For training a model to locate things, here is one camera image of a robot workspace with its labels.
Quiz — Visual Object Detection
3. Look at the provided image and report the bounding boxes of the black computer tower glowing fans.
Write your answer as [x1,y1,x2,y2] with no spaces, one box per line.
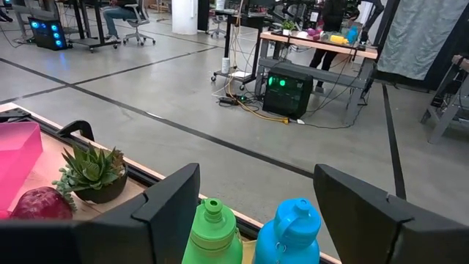
[262,65,314,120]
[27,15,70,51]

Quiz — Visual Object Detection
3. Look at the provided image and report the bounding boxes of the black wheeled equipment stand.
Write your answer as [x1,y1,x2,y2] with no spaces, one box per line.
[210,9,267,91]

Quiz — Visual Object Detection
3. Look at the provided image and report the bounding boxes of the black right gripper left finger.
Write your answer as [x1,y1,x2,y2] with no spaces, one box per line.
[73,162,202,264]

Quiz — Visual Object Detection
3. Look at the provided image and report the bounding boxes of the black power strip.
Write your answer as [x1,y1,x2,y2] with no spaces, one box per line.
[218,95,240,108]

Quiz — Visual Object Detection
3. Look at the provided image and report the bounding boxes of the green plastic bottle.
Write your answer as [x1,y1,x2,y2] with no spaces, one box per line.
[182,197,245,264]

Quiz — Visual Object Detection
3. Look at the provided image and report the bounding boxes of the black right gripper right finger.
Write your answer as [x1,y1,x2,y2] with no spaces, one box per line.
[314,163,469,264]

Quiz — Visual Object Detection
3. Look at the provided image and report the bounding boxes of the grey curtain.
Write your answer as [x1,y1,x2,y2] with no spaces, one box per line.
[377,0,469,81]

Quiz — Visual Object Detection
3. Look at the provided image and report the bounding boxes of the blue plastic bottle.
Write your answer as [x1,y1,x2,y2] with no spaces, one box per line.
[346,25,360,45]
[252,197,322,264]

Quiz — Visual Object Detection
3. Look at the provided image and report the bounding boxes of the person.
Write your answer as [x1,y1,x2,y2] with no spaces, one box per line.
[451,54,469,73]
[309,0,347,93]
[100,0,139,42]

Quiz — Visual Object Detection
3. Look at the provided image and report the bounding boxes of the potted succulent plant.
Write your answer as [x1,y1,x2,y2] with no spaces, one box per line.
[52,142,129,213]

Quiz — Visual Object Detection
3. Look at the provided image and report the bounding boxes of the small potted plant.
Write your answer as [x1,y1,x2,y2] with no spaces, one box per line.
[280,19,296,37]

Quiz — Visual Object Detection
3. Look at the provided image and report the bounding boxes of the pink toy fruit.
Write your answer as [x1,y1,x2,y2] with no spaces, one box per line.
[306,27,324,41]

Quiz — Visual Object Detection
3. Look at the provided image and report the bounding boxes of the grey metal table frame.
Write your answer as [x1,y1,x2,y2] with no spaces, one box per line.
[419,54,469,145]

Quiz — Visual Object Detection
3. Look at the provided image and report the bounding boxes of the black desk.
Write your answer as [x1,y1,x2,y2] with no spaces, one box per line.
[54,0,122,53]

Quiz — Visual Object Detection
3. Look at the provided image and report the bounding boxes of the white office chair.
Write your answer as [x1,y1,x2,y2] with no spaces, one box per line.
[122,0,157,47]

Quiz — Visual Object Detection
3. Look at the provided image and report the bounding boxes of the black frame handle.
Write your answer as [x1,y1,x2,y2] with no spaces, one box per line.
[56,119,96,143]

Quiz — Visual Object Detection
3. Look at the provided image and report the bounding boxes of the red translucent plastic tray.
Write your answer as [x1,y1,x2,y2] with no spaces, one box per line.
[0,121,44,220]

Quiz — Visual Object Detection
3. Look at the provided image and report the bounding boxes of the dark red textured fruit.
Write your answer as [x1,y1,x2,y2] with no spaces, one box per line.
[10,186,75,221]

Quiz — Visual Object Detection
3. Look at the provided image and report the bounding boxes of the yellow floor cable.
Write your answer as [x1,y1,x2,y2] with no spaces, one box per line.
[226,71,291,125]

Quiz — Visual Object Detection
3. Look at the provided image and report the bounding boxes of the wooden top workbench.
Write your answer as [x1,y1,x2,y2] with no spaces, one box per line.
[254,31,379,126]

